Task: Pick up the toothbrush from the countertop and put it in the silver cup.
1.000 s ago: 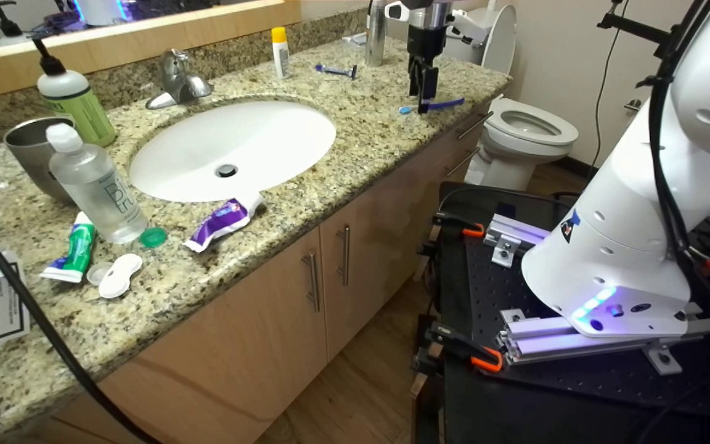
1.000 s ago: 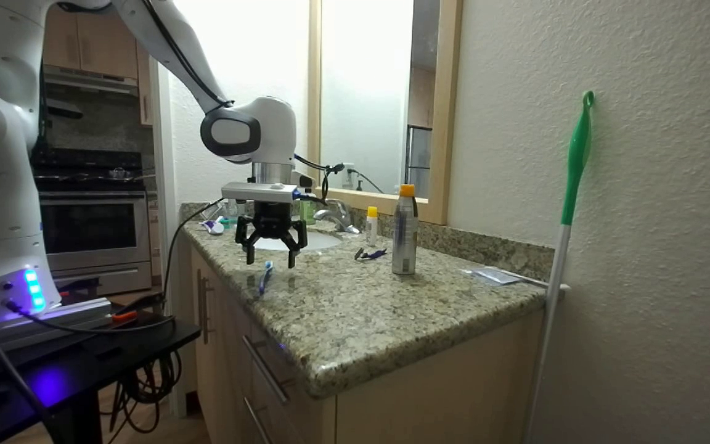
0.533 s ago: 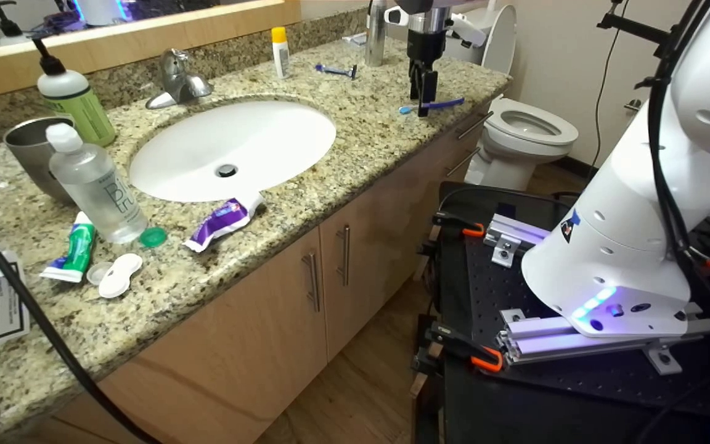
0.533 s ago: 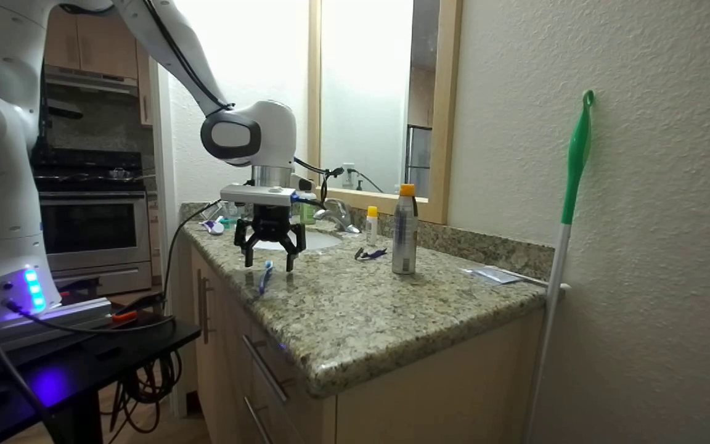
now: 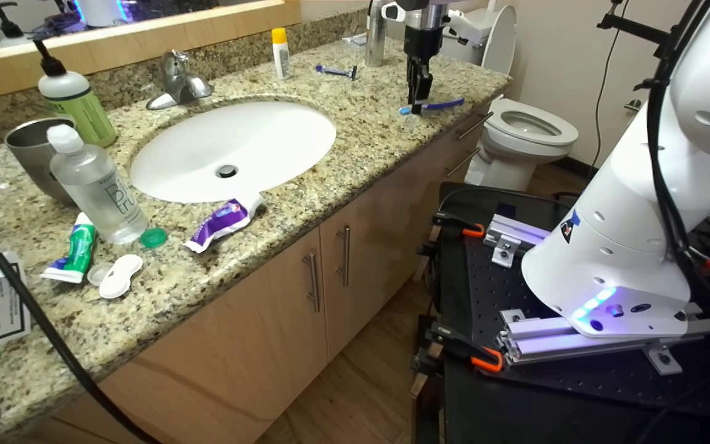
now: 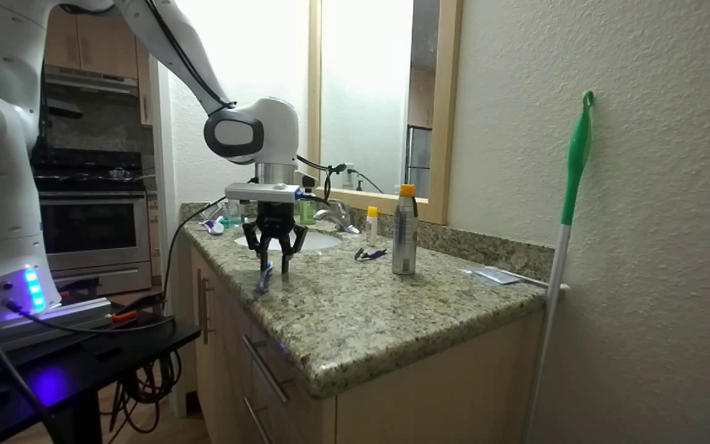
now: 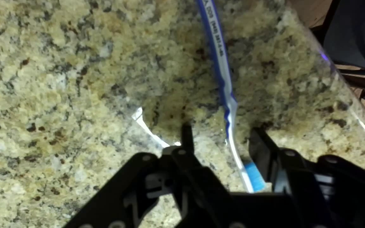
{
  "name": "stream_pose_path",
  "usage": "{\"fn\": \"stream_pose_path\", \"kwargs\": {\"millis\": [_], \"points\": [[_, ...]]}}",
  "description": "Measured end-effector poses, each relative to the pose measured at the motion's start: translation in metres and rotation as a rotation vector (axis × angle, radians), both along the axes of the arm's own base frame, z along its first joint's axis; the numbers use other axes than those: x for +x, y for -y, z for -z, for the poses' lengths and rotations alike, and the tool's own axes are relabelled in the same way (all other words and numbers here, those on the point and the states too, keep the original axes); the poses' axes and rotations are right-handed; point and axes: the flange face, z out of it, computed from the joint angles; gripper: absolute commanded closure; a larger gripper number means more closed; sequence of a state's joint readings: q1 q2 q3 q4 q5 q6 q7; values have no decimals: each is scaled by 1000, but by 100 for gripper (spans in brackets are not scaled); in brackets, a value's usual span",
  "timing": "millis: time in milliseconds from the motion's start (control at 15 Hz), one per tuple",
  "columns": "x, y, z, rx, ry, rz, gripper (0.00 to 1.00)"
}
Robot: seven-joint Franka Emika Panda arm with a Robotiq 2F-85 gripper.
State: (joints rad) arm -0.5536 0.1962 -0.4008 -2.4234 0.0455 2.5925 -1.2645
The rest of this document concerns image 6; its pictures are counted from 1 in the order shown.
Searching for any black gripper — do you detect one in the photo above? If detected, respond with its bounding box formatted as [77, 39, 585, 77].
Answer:
[242, 199, 308, 284]

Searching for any blue and white toothbrush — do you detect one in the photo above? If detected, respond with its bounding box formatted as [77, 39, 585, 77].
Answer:
[252, 262, 275, 298]

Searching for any green soap pump bottle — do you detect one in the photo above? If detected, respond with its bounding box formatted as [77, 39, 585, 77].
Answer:
[296, 195, 317, 227]

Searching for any clear bottle white cap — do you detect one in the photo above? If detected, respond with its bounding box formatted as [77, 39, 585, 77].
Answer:
[222, 195, 244, 235]

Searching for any chrome sink faucet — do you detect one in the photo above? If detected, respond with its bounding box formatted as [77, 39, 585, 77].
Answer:
[323, 199, 359, 237]

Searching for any blue razor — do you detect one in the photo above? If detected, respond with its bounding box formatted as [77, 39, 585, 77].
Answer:
[352, 243, 389, 264]

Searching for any small bottle yellow cap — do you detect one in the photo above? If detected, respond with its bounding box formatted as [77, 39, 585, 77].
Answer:
[359, 203, 382, 252]

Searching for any wooden vanity cabinet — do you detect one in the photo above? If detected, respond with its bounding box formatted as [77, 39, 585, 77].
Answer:
[179, 237, 548, 444]

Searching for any silver bottle orange cap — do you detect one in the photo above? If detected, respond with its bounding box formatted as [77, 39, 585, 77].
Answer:
[389, 182, 421, 279]

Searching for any orange black clamp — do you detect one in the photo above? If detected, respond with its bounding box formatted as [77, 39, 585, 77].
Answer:
[106, 300, 169, 327]

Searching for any stainless steel oven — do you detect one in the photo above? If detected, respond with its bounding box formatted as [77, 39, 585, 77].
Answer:
[32, 64, 159, 296]

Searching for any flat clear plastic packet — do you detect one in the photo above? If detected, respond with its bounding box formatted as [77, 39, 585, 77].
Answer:
[459, 262, 532, 288]

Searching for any black robot cart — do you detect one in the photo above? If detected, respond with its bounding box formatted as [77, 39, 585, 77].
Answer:
[0, 312, 202, 444]

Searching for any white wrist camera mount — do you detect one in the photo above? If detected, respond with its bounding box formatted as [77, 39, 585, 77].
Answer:
[222, 179, 306, 206]

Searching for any black cable bundle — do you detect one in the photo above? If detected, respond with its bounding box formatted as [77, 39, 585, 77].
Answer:
[104, 348, 188, 438]

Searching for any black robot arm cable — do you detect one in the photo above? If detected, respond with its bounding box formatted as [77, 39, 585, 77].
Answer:
[142, 0, 238, 114]

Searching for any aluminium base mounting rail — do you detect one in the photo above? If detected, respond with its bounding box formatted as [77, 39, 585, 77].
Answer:
[0, 296, 115, 351]

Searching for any green white mop handle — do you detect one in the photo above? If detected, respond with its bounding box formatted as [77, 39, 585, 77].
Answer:
[520, 89, 598, 444]

